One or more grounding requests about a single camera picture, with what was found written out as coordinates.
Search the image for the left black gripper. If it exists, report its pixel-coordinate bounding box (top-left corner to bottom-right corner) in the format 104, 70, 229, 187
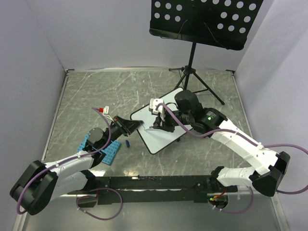
100, 115, 143, 150

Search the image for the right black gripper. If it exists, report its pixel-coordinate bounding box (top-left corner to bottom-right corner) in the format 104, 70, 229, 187
153, 107, 193, 132

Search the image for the white board with black frame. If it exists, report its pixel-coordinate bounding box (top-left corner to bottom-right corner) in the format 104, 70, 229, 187
130, 87, 186, 154

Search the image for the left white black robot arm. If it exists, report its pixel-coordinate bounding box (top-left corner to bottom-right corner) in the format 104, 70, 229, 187
10, 115, 143, 215

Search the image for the blue studded building plate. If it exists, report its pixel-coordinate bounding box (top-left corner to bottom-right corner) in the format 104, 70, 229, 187
77, 133, 121, 166

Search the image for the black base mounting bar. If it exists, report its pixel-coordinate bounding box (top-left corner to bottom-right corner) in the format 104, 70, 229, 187
68, 175, 238, 205

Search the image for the black perforated music stand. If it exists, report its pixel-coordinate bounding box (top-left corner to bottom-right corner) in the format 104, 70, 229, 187
149, 0, 263, 104

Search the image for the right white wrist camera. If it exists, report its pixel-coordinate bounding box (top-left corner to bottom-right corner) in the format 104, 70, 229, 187
149, 98, 165, 125

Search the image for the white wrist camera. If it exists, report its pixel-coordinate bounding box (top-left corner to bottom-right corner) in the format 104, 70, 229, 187
98, 106, 113, 121
149, 98, 165, 125

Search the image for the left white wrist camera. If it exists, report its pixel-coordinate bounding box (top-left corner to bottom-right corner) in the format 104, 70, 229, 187
98, 106, 113, 121

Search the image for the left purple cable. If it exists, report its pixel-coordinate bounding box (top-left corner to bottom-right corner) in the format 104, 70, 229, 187
16, 107, 124, 220

